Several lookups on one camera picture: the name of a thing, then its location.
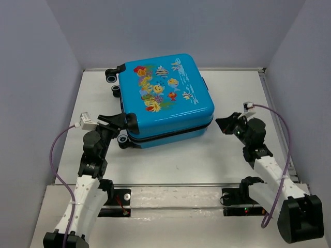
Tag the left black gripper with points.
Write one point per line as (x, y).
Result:
(117, 122)

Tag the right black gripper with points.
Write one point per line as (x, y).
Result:
(225, 123)

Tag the blue hard-shell suitcase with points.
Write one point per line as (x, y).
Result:
(165, 100)

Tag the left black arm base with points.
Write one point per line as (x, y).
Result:
(118, 206)

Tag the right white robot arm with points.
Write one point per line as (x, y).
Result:
(299, 215)

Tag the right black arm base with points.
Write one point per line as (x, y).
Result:
(236, 201)

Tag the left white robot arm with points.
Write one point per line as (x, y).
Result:
(92, 190)

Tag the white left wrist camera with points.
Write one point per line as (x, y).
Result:
(86, 123)

